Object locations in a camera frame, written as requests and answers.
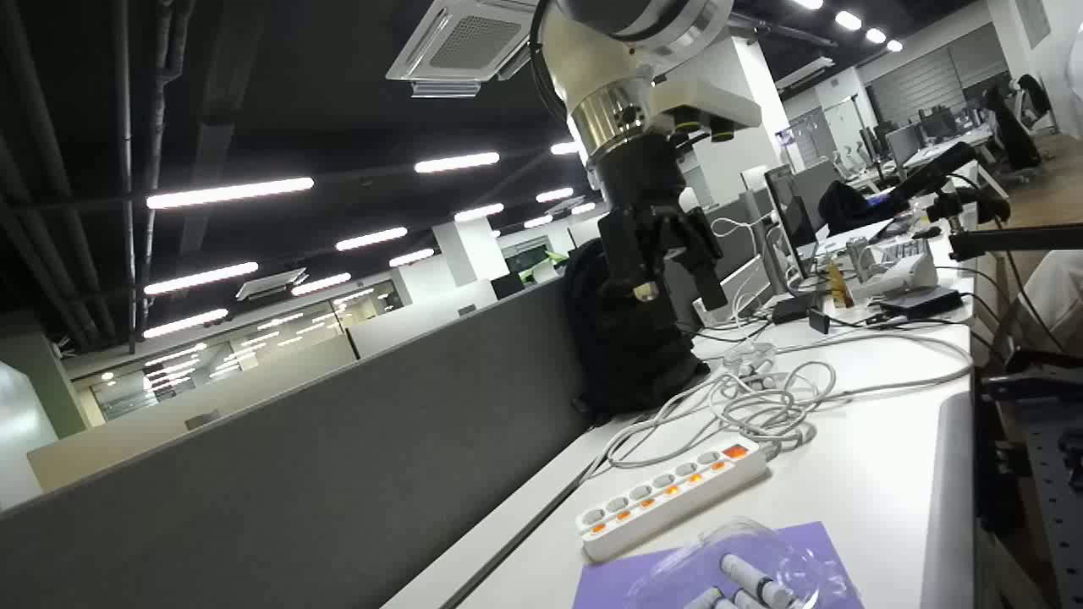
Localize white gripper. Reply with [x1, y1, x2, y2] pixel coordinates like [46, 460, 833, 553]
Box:
[589, 131, 732, 317]

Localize white multi-socket power strip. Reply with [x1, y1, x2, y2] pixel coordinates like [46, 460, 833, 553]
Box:
[576, 438, 782, 564]

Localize black backpack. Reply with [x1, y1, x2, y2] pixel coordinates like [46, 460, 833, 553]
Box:
[557, 237, 717, 416]

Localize white square column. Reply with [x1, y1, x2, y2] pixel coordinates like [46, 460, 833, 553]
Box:
[673, 32, 796, 212]

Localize black computer monitor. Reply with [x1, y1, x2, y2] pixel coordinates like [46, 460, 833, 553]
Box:
[760, 164, 821, 283]

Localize small amber bottle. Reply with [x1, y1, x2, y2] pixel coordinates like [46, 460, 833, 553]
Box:
[827, 249, 848, 307]

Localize silver cylindrical device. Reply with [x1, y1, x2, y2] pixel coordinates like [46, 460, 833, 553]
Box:
[842, 234, 940, 300]

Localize ceiling air conditioner cassette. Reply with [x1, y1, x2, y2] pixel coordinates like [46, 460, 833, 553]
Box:
[382, 0, 546, 102]

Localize purple mat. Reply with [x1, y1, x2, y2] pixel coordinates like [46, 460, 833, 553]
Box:
[567, 517, 868, 609]

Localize clear plastic container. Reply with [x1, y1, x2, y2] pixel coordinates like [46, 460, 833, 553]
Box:
[673, 513, 833, 609]

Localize seated person in black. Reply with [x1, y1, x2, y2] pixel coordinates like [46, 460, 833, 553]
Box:
[986, 76, 1050, 175]

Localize gray desk partition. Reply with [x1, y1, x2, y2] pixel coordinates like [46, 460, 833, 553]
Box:
[0, 273, 602, 609]

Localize black perforated board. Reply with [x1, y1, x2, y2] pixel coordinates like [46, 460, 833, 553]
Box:
[979, 368, 1083, 609]

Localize tangled white cables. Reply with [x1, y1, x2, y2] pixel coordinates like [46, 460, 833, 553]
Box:
[586, 324, 979, 472]

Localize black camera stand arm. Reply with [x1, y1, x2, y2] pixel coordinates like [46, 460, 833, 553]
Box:
[889, 140, 1083, 265]

